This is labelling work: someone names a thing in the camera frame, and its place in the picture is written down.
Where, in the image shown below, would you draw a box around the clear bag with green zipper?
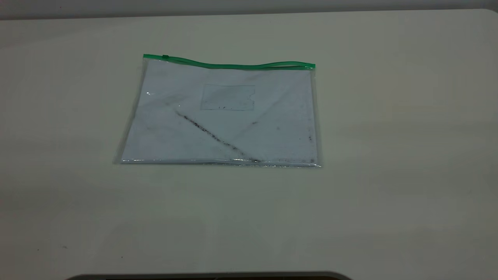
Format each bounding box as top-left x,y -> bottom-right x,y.
113,54 -> 323,168

